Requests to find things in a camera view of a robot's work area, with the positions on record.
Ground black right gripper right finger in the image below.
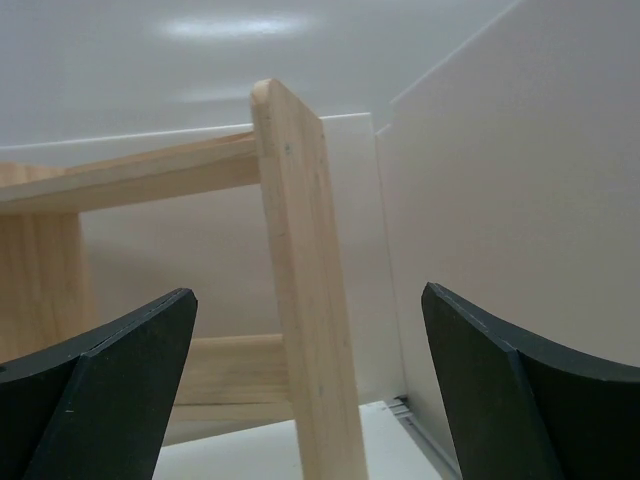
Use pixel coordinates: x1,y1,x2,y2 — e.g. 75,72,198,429
421,283,639,479

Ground wooden two-tier shelf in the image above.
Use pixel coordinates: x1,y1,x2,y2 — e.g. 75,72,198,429
1,79,368,479

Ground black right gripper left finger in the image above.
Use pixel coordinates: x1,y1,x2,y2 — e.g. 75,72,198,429
1,288,198,480

